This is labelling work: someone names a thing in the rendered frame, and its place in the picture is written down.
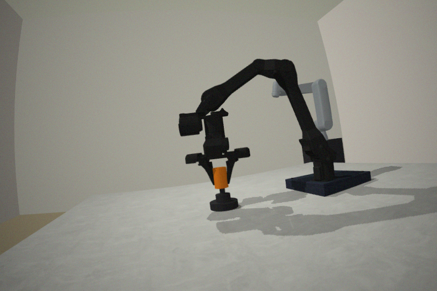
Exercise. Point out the orange knob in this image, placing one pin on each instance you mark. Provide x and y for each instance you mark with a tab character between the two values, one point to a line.
220	177

